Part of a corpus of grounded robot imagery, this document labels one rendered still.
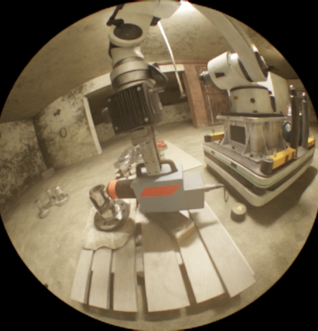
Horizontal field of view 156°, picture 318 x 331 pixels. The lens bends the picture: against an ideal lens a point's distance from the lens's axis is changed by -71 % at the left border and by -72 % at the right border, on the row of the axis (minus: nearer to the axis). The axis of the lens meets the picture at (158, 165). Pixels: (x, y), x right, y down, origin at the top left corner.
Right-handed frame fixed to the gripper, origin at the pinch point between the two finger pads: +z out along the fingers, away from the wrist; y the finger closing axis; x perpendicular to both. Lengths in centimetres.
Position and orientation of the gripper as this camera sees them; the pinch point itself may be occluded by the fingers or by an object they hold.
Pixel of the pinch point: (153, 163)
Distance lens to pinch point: 47.6
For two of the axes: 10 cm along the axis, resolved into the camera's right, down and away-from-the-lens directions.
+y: 1.7, -4.2, 8.9
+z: 2.2, 9.0, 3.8
